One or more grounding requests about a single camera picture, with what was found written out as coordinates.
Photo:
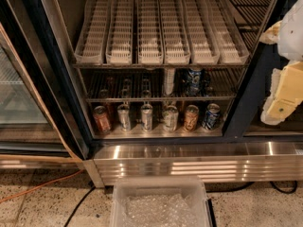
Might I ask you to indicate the white tall can middle shelf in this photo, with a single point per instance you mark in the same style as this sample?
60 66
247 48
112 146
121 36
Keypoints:
169 80

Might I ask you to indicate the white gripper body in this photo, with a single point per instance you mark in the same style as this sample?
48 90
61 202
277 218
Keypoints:
293 32

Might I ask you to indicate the red soda can bottom shelf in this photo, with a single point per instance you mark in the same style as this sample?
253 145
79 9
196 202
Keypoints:
102 119

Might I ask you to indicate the clear can organizer tray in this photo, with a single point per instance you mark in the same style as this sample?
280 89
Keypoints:
93 35
150 49
174 34
231 45
202 42
119 50

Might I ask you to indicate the clear plastic bin with ice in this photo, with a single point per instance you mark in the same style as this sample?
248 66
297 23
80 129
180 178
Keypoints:
160 202

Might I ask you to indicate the blue can shelf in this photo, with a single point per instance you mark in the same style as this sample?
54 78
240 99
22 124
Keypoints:
193 82
212 116

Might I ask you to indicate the blue can middle shelf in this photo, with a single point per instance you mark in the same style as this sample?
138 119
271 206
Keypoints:
193 82

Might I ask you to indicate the orange brown can bottom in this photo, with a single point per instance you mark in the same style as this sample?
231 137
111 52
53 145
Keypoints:
191 117

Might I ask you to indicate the glass fridge door left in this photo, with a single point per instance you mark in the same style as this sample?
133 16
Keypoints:
35 118

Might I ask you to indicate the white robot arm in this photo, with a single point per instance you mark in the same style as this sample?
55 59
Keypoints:
290 36

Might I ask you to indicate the middle wire shelf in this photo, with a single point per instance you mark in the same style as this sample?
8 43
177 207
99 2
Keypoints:
144 85

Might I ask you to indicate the green silver can bottom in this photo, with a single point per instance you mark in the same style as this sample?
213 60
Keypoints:
170 116

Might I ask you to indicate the blue can bottom shelf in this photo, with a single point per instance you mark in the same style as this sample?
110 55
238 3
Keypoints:
212 116

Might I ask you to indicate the stainless steel fridge base grille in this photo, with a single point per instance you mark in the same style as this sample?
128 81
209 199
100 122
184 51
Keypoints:
213 163

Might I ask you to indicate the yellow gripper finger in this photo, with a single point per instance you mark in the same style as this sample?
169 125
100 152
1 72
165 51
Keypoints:
270 36
280 109

